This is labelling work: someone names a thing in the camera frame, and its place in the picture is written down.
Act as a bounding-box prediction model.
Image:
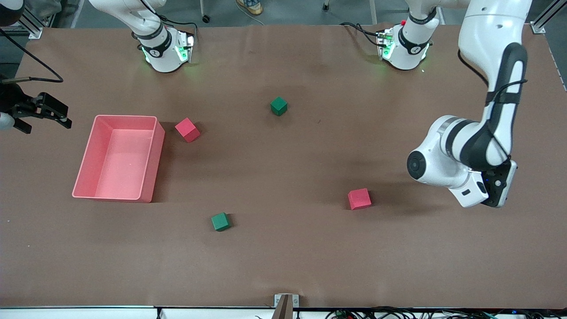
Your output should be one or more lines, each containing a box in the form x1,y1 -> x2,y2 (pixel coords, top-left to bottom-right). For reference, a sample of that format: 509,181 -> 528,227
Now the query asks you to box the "aluminium frame profile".
530,0 -> 567,35
20,9 -> 43,39

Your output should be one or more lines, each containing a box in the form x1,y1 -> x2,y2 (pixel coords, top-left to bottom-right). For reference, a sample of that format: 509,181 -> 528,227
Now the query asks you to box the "black left base cable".
340,22 -> 382,47

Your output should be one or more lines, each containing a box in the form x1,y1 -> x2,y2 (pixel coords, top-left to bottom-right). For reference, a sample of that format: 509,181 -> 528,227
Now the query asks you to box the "grey fabric bundle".
27,0 -> 62,18

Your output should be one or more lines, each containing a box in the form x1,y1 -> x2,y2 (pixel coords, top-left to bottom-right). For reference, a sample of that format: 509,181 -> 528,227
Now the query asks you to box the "red cube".
348,188 -> 372,210
175,117 -> 201,143

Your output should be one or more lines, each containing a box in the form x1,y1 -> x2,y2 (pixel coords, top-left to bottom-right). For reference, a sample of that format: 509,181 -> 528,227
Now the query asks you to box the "black base cable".
137,0 -> 198,45
340,22 -> 382,47

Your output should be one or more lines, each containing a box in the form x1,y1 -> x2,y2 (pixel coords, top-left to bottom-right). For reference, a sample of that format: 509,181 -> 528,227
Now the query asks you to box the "black right base cable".
137,0 -> 198,45

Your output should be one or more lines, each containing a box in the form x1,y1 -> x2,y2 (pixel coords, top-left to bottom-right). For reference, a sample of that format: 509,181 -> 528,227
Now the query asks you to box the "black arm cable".
0,27 -> 64,85
457,49 -> 528,160

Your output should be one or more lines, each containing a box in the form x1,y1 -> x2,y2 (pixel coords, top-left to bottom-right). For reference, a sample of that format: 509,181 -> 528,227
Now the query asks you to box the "white table frame rail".
0,306 -> 567,319

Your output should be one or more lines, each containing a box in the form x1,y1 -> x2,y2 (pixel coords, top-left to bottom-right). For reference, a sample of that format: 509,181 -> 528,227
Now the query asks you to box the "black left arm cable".
457,49 -> 528,160

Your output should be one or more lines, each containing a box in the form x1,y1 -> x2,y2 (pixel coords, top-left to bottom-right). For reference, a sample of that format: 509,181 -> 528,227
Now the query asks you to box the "pink plastic bin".
72,115 -> 165,203

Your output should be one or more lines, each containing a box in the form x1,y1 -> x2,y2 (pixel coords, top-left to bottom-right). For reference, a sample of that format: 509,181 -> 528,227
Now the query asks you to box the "brown table cover sheet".
0,23 -> 567,309

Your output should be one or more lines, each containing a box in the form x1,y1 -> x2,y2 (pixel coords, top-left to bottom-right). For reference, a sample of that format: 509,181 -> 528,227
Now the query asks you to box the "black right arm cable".
0,27 -> 64,85

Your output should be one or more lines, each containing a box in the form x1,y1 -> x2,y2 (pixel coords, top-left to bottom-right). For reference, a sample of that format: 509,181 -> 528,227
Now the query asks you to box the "black cable bundle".
326,306 -> 567,319

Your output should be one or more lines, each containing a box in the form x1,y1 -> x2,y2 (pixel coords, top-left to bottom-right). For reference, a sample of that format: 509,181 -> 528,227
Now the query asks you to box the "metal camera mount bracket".
272,294 -> 299,319

